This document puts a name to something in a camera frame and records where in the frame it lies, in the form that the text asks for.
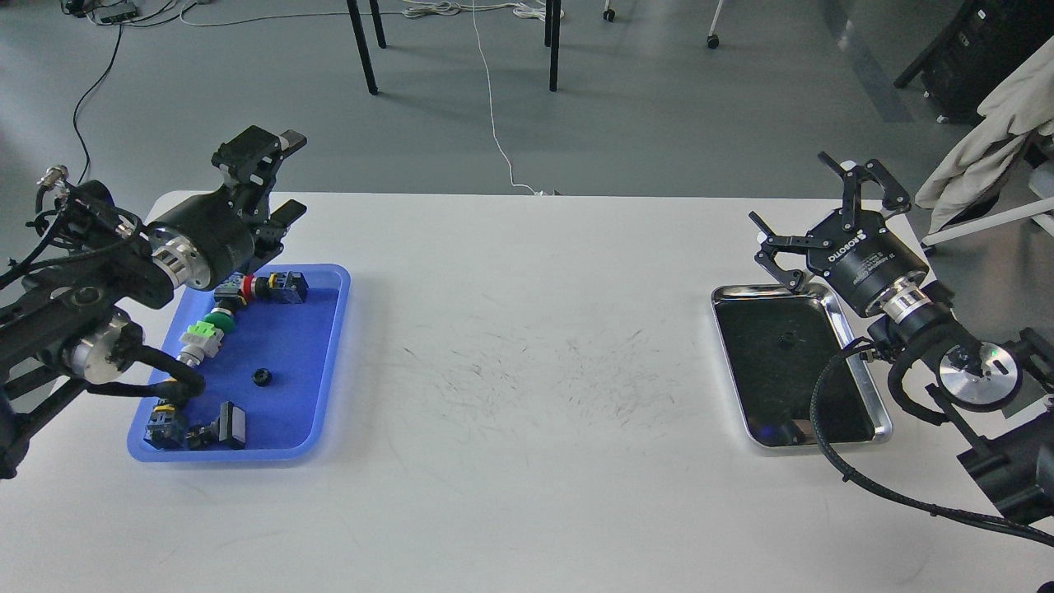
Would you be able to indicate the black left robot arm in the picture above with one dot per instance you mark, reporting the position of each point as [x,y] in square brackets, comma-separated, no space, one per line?
[66,335]

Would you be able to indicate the black table leg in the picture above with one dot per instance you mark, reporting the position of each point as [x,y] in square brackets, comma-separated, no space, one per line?
[377,22]
[552,21]
[362,48]

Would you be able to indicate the silver metal tray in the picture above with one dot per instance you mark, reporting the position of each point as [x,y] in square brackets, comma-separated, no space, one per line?
[774,386]

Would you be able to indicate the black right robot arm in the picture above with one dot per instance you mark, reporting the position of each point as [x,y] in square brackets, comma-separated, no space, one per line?
[938,368]

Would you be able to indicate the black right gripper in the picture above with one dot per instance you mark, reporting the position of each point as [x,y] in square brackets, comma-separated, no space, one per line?
[865,259]

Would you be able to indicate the small black gear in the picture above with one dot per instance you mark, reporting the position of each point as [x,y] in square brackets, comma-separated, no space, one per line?
[262,377]
[788,340]

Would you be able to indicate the light green white switch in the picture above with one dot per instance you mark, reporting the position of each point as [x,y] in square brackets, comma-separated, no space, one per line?
[200,341]

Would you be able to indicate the red emergency stop button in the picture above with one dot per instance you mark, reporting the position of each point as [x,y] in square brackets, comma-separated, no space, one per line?
[238,287]

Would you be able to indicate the black square push button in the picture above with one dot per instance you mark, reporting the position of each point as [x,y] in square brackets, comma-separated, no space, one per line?
[229,428]

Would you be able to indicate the black blue switch block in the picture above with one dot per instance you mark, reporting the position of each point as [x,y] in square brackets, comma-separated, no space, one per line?
[286,288]

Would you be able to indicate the black power strip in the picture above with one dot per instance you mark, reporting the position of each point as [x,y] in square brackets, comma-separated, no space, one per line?
[116,12]

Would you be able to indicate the black cabinet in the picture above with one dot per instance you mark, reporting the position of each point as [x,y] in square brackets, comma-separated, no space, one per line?
[983,44]

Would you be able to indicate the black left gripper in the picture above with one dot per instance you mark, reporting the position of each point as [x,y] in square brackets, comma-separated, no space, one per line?
[210,236]

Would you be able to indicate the blue plastic tray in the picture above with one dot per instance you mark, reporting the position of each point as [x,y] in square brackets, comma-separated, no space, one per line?
[298,344]

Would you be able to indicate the white chair leg with caster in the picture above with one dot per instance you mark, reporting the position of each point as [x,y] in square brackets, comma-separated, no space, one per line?
[713,39]

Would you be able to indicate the beige cloth on chair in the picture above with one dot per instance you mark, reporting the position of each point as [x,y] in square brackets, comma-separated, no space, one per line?
[1018,108]

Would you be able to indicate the green push button switch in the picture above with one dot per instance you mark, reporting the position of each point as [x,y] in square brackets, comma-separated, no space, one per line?
[222,317]

